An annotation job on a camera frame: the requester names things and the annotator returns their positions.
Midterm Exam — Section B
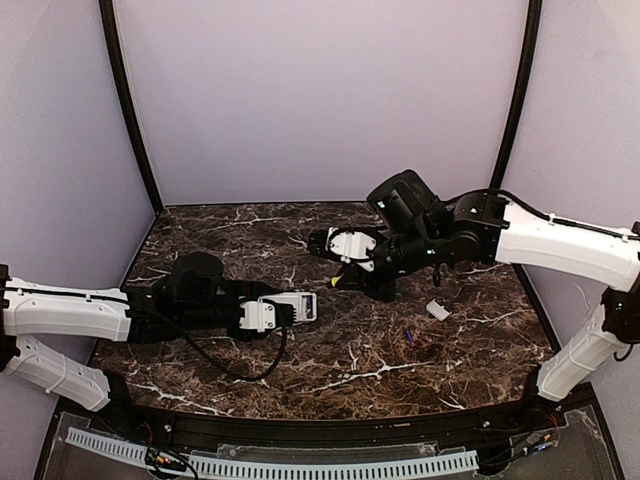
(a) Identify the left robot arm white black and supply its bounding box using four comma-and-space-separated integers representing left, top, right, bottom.
1, 252, 298, 415

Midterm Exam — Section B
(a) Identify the white remote control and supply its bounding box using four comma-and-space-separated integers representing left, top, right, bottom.
259, 291, 317, 322

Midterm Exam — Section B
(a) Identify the left black frame post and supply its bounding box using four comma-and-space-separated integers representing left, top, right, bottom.
98, 0, 164, 216

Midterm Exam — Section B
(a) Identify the purple battery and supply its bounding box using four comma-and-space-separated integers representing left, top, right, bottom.
303, 293, 317, 321
405, 329, 416, 348

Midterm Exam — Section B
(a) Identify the white battery cover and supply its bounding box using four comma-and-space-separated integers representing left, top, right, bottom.
426, 300, 451, 321

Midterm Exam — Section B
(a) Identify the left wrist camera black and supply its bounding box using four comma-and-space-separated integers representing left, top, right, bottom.
239, 296, 294, 333

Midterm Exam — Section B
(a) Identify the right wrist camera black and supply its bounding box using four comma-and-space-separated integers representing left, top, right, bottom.
307, 227, 380, 272

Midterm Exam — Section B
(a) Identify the yellow handled screwdriver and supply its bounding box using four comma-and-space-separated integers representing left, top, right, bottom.
327, 274, 345, 289

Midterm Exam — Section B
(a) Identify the black frame post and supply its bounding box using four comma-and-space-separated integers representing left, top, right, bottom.
98, 0, 164, 216
489, 0, 543, 188

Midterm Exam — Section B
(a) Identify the right black frame post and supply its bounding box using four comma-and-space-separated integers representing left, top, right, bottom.
489, 0, 543, 188

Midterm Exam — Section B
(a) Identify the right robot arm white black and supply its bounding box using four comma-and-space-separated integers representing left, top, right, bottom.
326, 170, 639, 402

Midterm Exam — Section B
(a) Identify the white slotted cable duct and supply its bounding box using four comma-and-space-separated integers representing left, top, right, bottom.
65, 428, 479, 480

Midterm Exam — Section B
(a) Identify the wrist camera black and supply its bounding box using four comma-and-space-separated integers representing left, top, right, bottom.
239, 296, 294, 333
307, 227, 380, 272

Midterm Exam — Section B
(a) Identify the black table front rail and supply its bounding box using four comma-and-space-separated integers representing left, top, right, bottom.
132, 404, 521, 449

